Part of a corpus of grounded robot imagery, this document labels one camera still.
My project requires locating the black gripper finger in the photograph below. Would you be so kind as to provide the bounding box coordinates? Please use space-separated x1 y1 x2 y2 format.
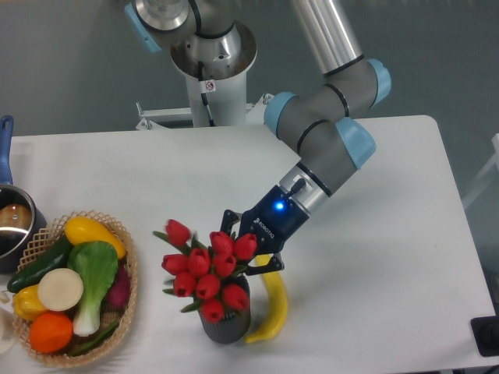
246 254 285 275
220 209 242 238

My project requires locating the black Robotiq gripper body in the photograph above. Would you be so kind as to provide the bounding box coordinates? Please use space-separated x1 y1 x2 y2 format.
238 185 309 255

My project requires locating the red tulip bouquet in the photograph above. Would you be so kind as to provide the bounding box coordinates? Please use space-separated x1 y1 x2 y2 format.
153 220 257 323

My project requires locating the dark ribbed vase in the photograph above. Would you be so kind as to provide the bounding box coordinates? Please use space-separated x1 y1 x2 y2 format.
199 276 251 344

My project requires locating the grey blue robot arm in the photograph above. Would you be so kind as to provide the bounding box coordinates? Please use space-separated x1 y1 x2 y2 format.
125 1 391 276

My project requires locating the yellow banana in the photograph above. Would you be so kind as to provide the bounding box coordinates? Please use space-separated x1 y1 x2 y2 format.
243 271 288 344

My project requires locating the purple sweet potato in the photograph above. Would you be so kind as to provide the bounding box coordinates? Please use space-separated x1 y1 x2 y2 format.
106 265 131 308

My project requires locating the green bok choy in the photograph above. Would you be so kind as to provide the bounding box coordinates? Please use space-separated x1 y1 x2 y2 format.
68 241 118 337

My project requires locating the yellow squash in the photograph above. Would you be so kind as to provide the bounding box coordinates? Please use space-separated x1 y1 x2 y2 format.
64 216 127 259

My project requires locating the green chili pepper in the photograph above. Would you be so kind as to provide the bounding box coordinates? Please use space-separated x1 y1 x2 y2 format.
67 319 119 357

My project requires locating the dark green cucumber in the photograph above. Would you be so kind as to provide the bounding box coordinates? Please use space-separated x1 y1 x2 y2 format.
7 235 73 294

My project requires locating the woven wicker basket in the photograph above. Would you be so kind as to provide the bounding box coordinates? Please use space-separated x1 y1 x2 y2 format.
13 210 138 369

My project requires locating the round cream bun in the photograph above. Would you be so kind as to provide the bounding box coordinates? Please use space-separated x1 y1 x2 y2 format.
37 268 83 312

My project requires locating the orange fruit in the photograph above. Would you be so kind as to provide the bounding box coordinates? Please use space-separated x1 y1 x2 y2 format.
29 311 73 354

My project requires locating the black device at edge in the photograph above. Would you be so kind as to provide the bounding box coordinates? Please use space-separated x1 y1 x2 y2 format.
470 316 498 357

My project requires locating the yellow bell pepper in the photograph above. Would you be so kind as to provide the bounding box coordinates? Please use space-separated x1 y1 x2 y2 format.
12 284 48 321

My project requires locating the small white garlic piece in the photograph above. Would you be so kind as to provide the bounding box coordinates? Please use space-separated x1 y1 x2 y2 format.
0 291 10 304

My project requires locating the white plate at edge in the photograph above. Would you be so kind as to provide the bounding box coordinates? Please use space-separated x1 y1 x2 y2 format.
0 309 16 355

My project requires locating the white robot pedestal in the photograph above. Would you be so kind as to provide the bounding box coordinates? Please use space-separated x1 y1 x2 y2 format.
136 20 274 130

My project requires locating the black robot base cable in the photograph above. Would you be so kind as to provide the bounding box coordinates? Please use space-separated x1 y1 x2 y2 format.
196 61 216 128

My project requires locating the blue handled saucepan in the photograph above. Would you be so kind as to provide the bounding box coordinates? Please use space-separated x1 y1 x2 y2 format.
1 115 47 274

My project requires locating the white frame at right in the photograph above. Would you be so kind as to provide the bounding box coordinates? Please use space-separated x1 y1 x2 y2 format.
461 133 498 210

